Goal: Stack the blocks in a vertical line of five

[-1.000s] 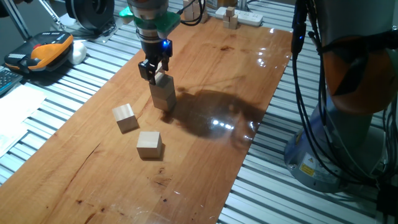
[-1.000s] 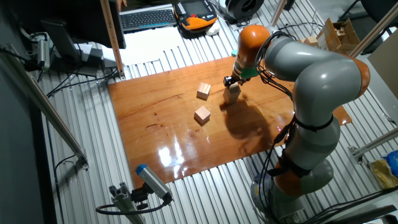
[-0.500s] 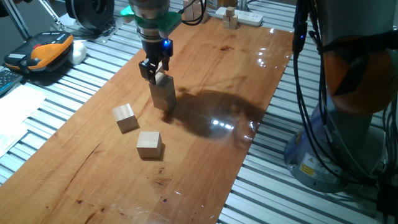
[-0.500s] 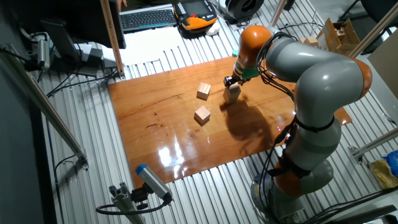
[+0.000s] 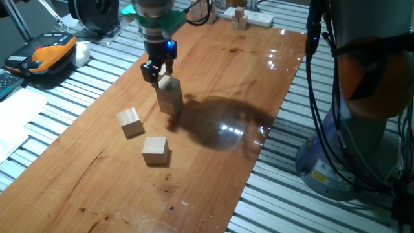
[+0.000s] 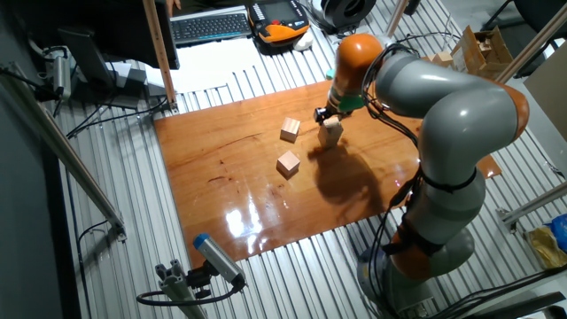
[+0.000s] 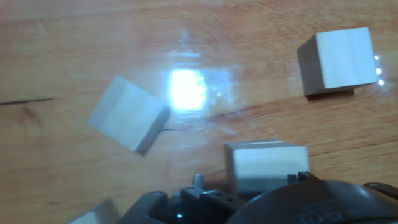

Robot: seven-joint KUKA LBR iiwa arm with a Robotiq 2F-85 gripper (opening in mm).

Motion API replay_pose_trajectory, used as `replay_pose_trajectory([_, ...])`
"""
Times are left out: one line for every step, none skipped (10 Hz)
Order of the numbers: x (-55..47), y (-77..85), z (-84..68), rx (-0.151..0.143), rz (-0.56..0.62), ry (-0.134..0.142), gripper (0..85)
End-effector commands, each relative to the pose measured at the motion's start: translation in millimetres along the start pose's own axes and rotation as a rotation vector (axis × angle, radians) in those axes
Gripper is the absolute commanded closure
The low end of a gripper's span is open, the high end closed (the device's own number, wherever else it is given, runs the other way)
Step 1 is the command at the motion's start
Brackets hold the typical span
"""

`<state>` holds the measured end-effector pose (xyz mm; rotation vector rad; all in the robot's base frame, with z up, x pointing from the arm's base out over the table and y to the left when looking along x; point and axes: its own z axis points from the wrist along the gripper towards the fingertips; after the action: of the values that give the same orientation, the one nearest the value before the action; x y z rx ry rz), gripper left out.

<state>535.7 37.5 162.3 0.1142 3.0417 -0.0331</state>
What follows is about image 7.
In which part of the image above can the glossy brown wooden board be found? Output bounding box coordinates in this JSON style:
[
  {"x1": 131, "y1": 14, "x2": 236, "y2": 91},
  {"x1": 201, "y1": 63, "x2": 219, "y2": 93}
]
[{"x1": 0, "y1": 0, "x2": 398, "y2": 224}]

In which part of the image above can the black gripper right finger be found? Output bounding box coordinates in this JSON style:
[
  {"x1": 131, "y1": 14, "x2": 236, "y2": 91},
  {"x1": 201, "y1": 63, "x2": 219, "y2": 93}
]
[{"x1": 287, "y1": 170, "x2": 398, "y2": 202}]

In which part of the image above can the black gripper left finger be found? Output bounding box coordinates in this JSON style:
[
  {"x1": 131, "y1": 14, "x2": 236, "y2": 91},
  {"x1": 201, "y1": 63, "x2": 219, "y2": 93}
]
[{"x1": 115, "y1": 174, "x2": 248, "y2": 224}]

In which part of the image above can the light wooden cube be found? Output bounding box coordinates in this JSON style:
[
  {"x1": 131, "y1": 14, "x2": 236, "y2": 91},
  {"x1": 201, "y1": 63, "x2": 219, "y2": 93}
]
[
  {"x1": 224, "y1": 139, "x2": 311, "y2": 200},
  {"x1": 87, "y1": 74, "x2": 172, "y2": 157},
  {"x1": 66, "y1": 198, "x2": 121, "y2": 224},
  {"x1": 296, "y1": 26, "x2": 379, "y2": 97}
]

